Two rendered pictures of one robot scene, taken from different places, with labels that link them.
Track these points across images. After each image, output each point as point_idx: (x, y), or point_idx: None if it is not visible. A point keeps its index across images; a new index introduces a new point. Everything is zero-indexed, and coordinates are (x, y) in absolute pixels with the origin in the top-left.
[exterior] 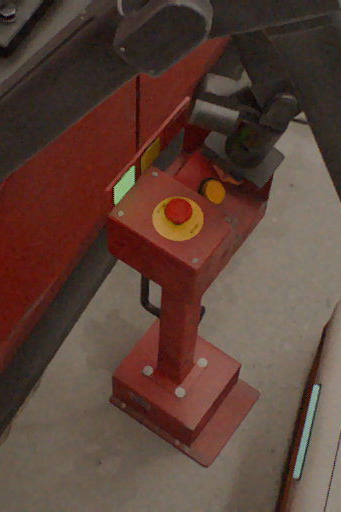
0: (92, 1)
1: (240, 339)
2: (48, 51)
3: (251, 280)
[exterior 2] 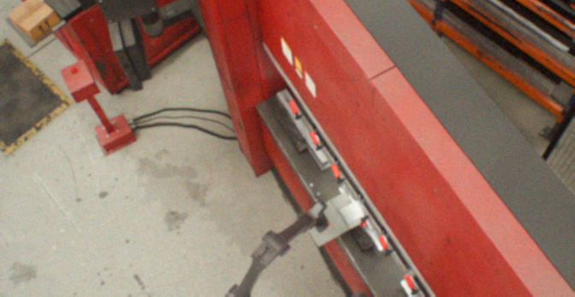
0: (288, 237)
1: None
2: (288, 230)
3: None
